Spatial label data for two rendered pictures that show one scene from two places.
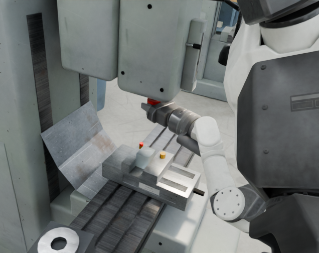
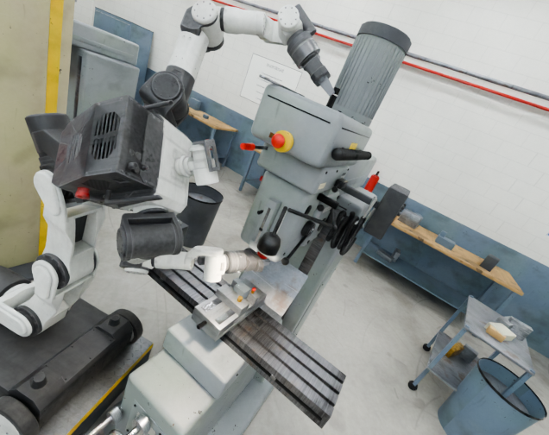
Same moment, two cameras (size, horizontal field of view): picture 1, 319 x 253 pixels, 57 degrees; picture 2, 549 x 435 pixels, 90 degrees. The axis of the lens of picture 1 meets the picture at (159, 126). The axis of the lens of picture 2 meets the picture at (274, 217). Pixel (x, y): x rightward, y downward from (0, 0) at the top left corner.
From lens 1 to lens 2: 1.36 m
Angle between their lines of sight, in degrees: 80
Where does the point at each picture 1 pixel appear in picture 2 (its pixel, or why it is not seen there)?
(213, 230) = (183, 389)
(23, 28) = not seen: hidden behind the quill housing
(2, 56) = not seen: hidden behind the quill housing
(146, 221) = (192, 294)
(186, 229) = (181, 333)
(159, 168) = (225, 293)
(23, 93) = not seen: hidden behind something
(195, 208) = (201, 351)
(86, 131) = (282, 280)
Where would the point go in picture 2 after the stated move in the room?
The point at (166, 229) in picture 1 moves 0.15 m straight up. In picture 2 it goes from (188, 321) to (197, 297)
